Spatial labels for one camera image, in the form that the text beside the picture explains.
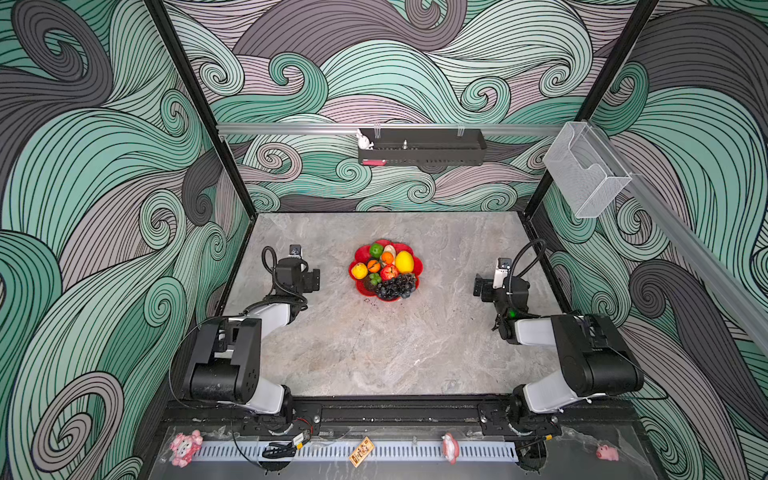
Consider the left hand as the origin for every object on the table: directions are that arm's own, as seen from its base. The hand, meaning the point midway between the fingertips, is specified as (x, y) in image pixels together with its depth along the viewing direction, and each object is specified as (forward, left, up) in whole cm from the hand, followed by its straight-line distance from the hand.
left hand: (298, 267), depth 94 cm
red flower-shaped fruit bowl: (+9, -20, -5) cm, 23 cm away
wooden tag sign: (-47, -23, -7) cm, 53 cm away
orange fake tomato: (+1, -24, 0) cm, 24 cm away
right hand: (-1, -64, 0) cm, 64 cm away
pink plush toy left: (-47, +18, -4) cm, 51 cm away
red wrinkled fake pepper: (0, -30, -2) cm, 30 cm away
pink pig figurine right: (-47, -80, -4) cm, 92 cm away
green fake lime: (+8, -25, -1) cm, 26 cm away
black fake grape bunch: (-7, -32, +1) cm, 33 cm away
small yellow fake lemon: (0, -20, -1) cm, 20 cm away
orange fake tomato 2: (+5, -29, -1) cm, 30 cm away
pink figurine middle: (-47, -43, -1) cm, 63 cm away
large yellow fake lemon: (+4, -35, -2) cm, 35 cm away
